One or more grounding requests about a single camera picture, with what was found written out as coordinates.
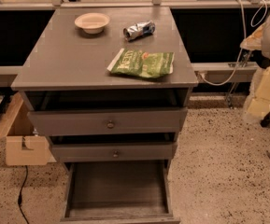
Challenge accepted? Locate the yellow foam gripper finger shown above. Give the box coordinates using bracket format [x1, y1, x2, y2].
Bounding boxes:
[242, 66, 270, 124]
[240, 24, 264, 51]

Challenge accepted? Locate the green jalapeno chip bag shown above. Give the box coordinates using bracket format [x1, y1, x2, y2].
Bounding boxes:
[107, 49, 175, 78]

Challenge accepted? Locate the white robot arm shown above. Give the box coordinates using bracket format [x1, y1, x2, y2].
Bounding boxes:
[240, 15, 270, 126]

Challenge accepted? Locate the grey top drawer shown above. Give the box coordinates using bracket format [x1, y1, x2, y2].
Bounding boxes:
[28, 108, 187, 136]

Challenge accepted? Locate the grey drawer cabinet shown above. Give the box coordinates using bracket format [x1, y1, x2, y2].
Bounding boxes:
[10, 6, 200, 224]

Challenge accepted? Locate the open grey bottom drawer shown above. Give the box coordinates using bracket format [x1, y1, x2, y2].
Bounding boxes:
[60, 161, 180, 224]

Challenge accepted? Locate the grey middle drawer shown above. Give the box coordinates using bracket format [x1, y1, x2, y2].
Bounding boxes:
[51, 142, 178, 162]

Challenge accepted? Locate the crushed silver blue can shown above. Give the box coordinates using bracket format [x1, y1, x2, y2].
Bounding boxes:
[123, 21, 155, 41]

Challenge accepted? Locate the white paper bowl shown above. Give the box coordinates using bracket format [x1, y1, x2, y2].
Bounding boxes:
[75, 13, 110, 35]

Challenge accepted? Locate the cardboard box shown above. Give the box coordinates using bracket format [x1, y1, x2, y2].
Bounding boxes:
[0, 93, 55, 166]

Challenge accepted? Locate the white hanging cable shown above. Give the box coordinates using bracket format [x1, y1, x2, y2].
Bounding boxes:
[198, 0, 269, 87]

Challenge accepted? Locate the black floor cable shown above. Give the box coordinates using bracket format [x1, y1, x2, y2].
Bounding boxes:
[17, 165, 30, 224]

